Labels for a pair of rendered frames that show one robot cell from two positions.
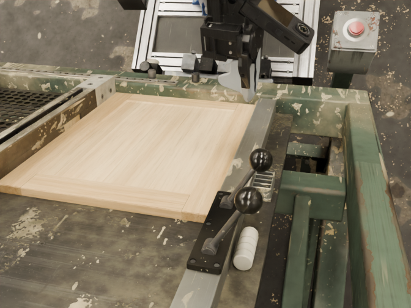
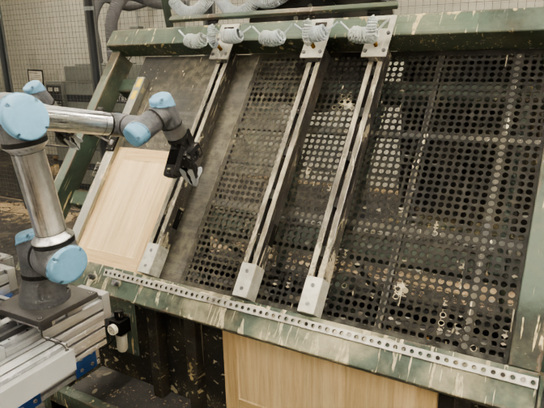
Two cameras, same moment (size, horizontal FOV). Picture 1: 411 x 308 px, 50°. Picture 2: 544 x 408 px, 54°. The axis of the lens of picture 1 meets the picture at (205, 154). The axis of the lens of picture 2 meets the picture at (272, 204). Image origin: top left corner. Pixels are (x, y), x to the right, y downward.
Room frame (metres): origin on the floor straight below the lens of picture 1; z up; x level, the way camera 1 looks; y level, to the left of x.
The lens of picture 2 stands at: (2.77, -0.18, 1.77)
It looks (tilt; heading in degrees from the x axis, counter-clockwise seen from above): 16 degrees down; 159
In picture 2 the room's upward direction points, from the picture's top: 1 degrees counter-clockwise
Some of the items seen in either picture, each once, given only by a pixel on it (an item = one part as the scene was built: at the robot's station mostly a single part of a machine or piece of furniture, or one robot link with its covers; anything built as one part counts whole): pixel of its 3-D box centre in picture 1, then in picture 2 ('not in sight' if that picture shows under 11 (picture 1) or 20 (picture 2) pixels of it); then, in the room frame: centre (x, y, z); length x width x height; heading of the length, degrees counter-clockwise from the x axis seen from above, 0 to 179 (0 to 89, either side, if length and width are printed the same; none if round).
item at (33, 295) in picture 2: not in sight; (43, 283); (1.08, -0.29, 1.09); 0.15 x 0.15 x 0.10
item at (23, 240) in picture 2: not in sight; (38, 249); (1.09, -0.29, 1.20); 0.13 x 0.12 x 0.14; 26
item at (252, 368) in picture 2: not in sight; (319, 381); (1.14, 0.63, 0.53); 0.90 x 0.02 x 0.55; 38
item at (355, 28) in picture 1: (356, 29); not in sight; (0.29, -0.53, 0.93); 0.04 x 0.04 x 0.02
